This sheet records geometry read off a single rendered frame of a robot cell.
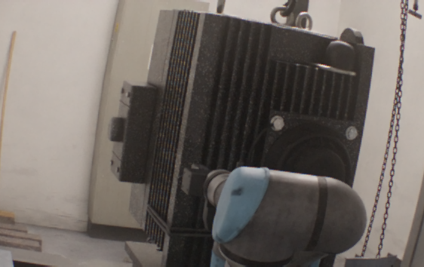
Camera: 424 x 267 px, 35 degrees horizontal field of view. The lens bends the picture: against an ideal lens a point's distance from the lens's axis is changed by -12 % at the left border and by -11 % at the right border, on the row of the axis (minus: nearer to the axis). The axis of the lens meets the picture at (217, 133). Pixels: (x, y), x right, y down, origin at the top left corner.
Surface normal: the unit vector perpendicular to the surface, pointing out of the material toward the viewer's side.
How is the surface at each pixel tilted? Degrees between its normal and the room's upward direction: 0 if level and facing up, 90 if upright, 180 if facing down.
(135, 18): 90
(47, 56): 90
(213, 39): 90
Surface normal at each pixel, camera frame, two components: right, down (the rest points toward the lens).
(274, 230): 0.02, 0.35
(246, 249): -0.38, 0.26
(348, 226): 0.57, 0.24
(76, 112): 0.32, 0.18
